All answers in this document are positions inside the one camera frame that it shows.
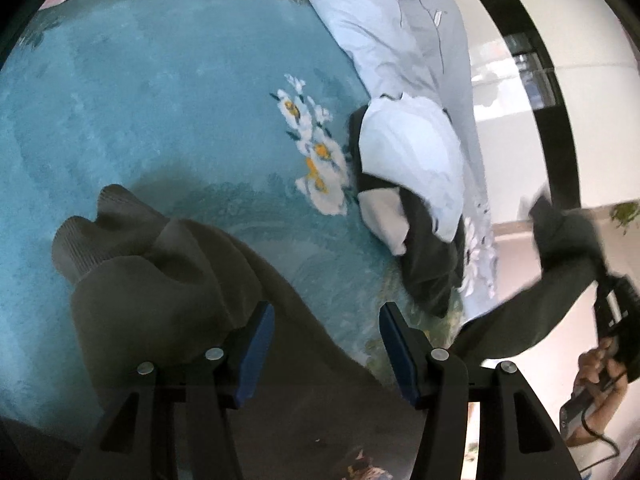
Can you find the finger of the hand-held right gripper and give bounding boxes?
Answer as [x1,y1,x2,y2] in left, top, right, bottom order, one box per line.
[593,277,616,337]

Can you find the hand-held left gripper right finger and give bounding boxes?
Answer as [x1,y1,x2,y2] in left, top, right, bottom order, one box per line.
[378,302,584,480]

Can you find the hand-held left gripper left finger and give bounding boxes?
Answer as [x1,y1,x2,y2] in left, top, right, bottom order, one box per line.
[67,301,276,480]

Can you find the olive grey sweater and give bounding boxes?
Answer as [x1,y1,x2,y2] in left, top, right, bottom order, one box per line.
[52,184,609,480]

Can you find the person's right hand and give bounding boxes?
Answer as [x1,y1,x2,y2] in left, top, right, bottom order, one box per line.
[567,336,629,447]

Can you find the green plant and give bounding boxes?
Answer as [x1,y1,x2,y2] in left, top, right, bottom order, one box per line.
[609,201,640,237]

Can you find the black and white garment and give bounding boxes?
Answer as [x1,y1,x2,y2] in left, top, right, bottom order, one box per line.
[347,94,469,319]

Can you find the teal floral bed sheet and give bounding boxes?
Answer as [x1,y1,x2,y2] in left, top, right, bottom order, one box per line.
[0,0,481,480]

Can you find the light blue floral quilt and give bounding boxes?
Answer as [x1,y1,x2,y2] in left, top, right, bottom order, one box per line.
[284,0,501,326]

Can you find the black cable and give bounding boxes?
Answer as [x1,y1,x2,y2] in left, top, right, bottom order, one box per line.
[581,417,622,477]

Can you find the black door frame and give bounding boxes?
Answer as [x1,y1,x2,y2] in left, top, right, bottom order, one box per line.
[462,0,582,208]

